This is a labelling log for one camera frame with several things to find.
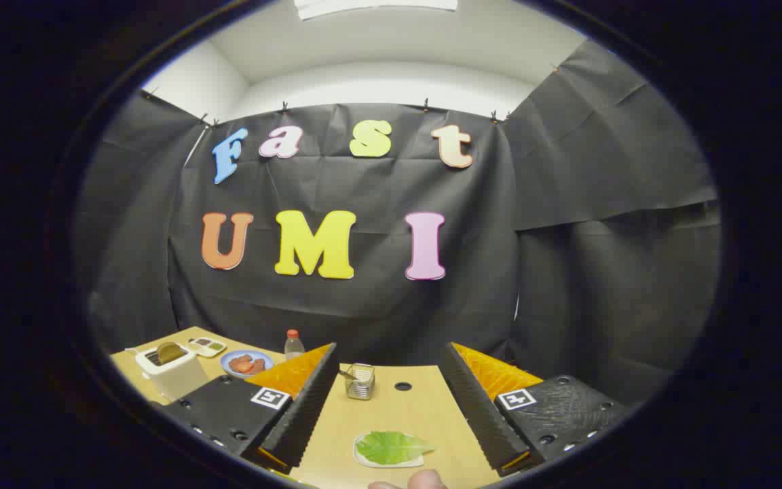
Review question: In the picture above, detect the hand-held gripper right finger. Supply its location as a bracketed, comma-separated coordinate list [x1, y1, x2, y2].
[440, 342, 629, 476]

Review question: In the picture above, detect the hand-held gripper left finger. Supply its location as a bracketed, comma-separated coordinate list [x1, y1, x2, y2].
[157, 342, 339, 476]

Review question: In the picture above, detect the green lettuce leaf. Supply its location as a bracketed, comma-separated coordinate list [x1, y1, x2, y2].
[357, 431, 436, 466]

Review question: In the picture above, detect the blue plate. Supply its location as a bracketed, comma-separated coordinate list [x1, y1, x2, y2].
[220, 350, 274, 379]

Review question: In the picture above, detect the small white square plate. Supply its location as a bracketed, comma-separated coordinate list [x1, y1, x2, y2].
[353, 431, 432, 469]

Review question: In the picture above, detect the white condiment tray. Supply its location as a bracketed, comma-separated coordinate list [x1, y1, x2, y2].
[187, 336, 227, 359]

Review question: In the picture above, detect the cream white toaster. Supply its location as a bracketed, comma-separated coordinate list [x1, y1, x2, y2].
[134, 343, 208, 401]

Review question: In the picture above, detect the white ceiling light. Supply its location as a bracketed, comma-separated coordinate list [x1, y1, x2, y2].
[294, 0, 460, 21]

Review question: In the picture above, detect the wire utensil holder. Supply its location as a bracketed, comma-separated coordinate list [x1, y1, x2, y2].
[345, 363, 375, 401]

